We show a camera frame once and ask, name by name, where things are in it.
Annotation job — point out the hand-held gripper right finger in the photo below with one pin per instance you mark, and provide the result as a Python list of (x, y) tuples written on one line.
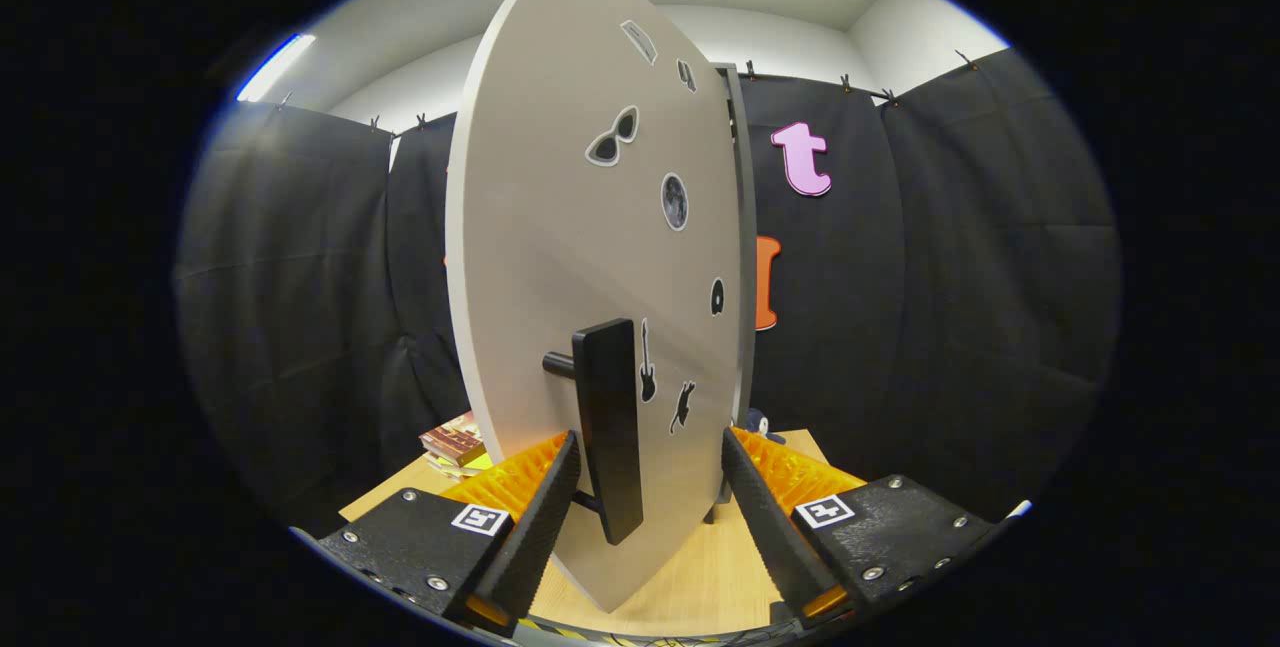
[(775, 527)]

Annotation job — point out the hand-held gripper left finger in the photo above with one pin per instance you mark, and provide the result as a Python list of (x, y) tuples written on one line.
[(540, 537)]

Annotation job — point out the grey shoe cabinet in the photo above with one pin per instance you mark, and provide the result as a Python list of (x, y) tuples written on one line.
[(745, 227)]

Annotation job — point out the beige shoe cabinet door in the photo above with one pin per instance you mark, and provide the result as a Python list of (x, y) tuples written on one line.
[(540, 227)]

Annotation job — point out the yellow book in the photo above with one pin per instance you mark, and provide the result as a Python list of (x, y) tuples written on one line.
[(470, 467)]

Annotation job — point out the brown book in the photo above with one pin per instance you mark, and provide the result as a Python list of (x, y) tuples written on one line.
[(455, 439)]

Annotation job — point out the black backdrop cloth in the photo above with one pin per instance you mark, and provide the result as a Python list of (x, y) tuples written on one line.
[(950, 327)]

